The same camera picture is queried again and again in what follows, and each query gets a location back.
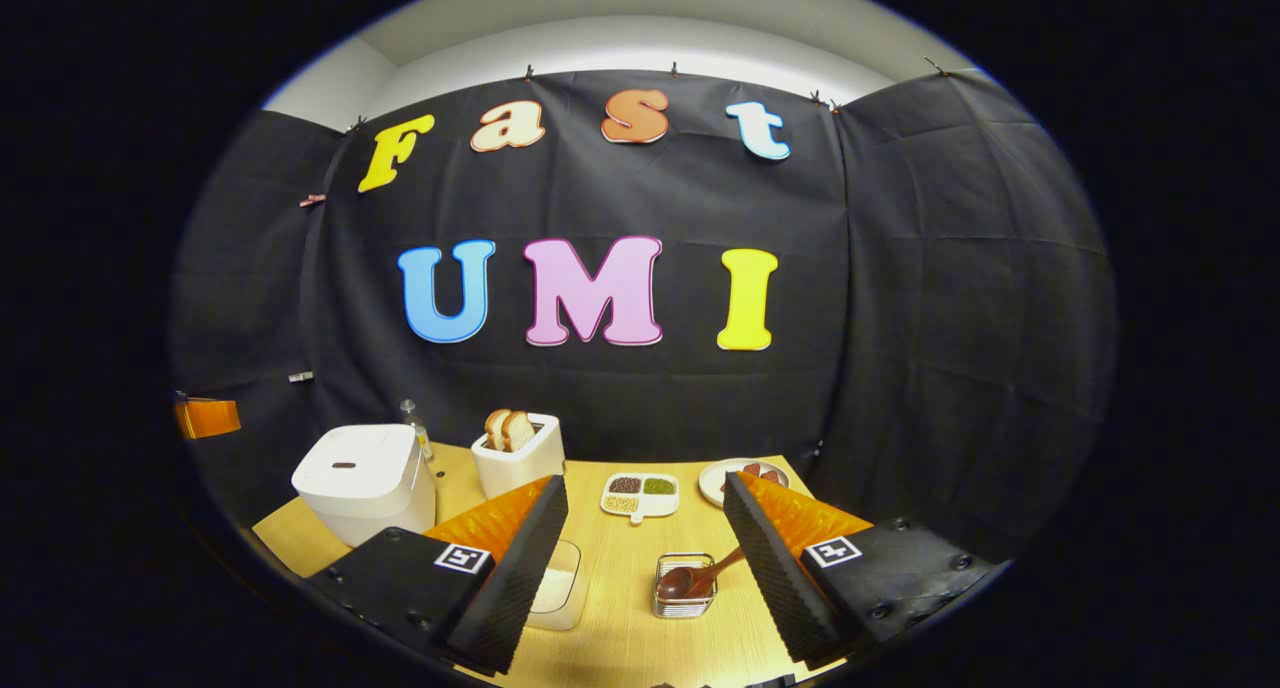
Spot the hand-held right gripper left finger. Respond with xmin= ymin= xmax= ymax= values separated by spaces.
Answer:
xmin=305 ymin=474 xmax=569 ymax=677

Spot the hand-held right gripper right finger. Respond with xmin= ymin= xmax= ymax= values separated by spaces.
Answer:
xmin=722 ymin=471 xmax=996 ymax=669

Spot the clear box of rice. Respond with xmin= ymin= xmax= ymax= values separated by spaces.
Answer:
xmin=525 ymin=538 xmax=583 ymax=631

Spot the brown wooden spoon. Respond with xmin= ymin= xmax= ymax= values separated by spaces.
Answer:
xmin=657 ymin=546 xmax=747 ymax=601

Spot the white rice cooker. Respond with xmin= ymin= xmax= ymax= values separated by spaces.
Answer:
xmin=291 ymin=424 xmax=438 ymax=548

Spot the white toaster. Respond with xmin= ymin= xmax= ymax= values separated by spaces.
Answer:
xmin=471 ymin=413 xmax=566 ymax=500

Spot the white round plate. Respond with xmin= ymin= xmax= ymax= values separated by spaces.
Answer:
xmin=698 ymin=457 xmax=791 ymax=508

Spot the white divided bean dish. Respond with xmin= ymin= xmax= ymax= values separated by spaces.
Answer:
xmin=600 ymin=472 xmax=680 ymax=524

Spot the clear glass bottle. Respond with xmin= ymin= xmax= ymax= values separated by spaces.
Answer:
xmin=400 ymin=399 xmax=435 ymax=462

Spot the black backdrop cloth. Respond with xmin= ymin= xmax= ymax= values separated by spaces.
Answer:
xmin=170 ymin=68 xmax=1116 ymax=569

